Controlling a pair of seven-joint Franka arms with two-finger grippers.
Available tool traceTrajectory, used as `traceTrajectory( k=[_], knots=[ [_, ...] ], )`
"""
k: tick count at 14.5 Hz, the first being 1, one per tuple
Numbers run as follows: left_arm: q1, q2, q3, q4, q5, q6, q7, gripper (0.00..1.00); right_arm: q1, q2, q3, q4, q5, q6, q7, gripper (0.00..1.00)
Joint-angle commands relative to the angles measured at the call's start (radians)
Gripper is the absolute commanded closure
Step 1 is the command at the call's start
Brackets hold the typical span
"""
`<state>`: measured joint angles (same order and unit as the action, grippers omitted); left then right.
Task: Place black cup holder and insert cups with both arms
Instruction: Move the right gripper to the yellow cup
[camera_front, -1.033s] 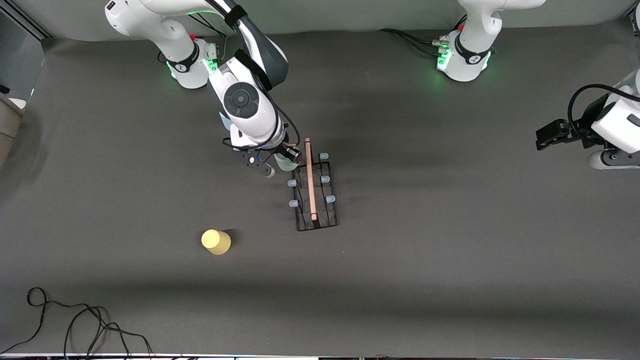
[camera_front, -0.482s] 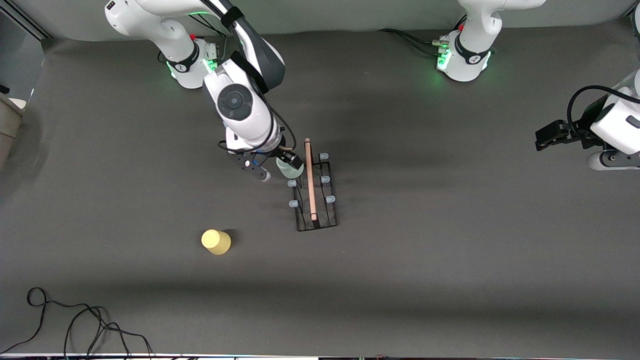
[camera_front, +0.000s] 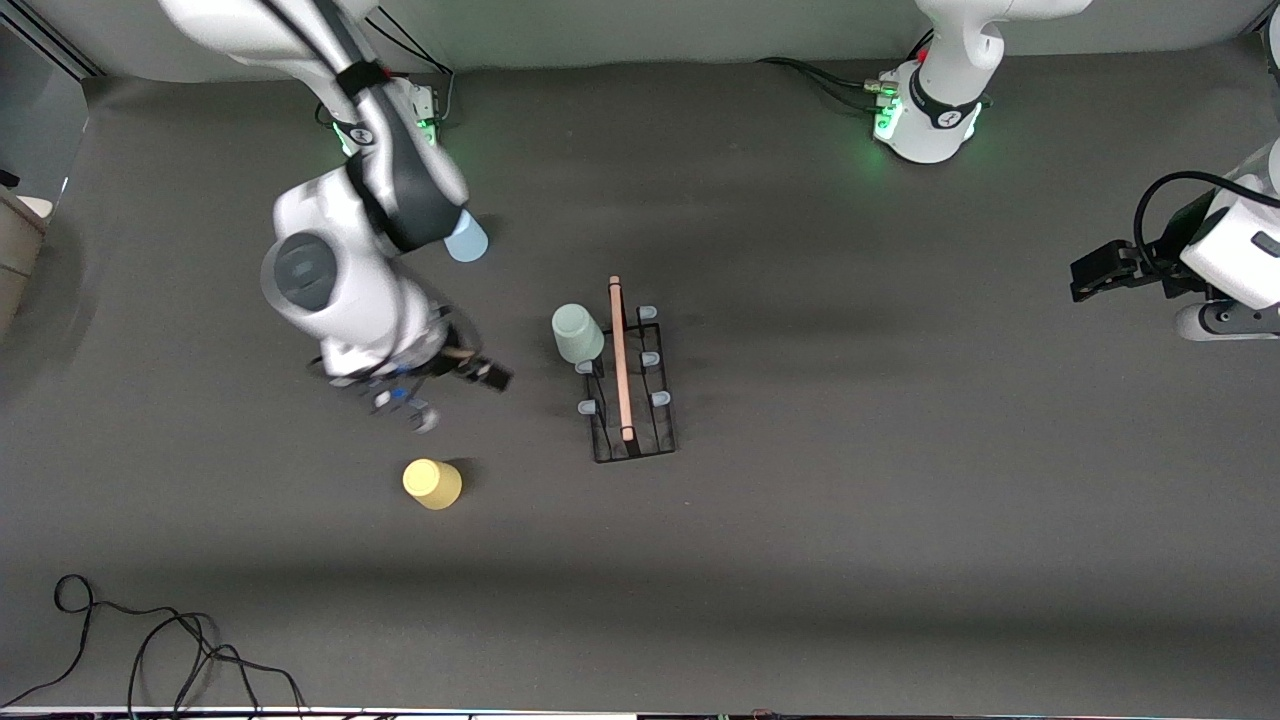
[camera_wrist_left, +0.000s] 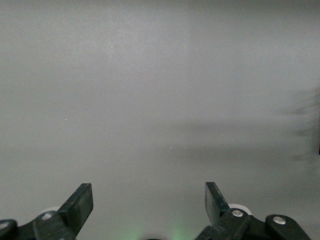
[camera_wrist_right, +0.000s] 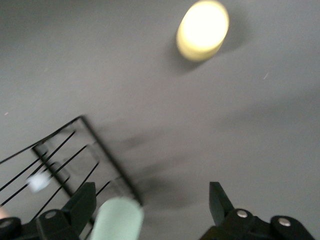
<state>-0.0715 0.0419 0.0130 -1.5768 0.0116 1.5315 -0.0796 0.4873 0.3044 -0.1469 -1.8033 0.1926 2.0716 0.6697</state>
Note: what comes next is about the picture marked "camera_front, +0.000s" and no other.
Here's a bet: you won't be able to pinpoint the dark grey table mat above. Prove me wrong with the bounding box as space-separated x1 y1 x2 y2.
0 40 1280 713

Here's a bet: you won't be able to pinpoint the light blue plastic cup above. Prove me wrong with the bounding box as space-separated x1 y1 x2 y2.
445 210 490 264

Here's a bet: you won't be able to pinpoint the beige box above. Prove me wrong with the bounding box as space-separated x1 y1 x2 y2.
0 190 54 336

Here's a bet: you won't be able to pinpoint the thin black loose cable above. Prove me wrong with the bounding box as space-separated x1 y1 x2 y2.
0 573 306 713

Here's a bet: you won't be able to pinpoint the black right arm base cables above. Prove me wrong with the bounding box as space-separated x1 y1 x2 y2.
365 5 457 127

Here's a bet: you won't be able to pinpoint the black frame rail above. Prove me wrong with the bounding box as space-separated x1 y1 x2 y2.
0 0 106 79

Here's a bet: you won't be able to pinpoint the black left arm base cables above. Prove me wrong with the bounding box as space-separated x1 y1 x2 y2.
755 30 931 113

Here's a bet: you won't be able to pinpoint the yellow plastic cup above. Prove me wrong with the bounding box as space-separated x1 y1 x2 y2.
402 458 464 512

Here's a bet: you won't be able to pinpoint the black wire cup holder rack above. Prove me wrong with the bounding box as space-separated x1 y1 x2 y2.
575 275 679 464

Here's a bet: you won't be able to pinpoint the black arm base cables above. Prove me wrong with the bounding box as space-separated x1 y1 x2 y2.
755 30 931 113
365 5 457 127

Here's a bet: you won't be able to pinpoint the pale green plastic cup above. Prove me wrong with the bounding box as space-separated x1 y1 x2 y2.
551 303 606 365

